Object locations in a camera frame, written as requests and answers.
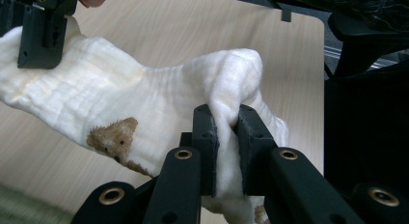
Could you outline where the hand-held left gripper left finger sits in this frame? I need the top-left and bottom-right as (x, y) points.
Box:
(178, 103), (221, 198)

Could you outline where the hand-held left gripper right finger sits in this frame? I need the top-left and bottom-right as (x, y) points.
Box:
(235, 104), (279, 197)

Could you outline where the white towel with bear patch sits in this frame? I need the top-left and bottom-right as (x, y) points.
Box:
(0, 15), (290, 224)

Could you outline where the green woven basket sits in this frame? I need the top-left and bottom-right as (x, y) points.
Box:
(0, 183), (75, 224)

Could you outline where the black metal stand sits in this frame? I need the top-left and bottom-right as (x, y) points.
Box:
(327, 11), (409, 78)

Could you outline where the grey metal floor rail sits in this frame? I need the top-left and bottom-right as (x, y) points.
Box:
(323, 44), (396, 72)

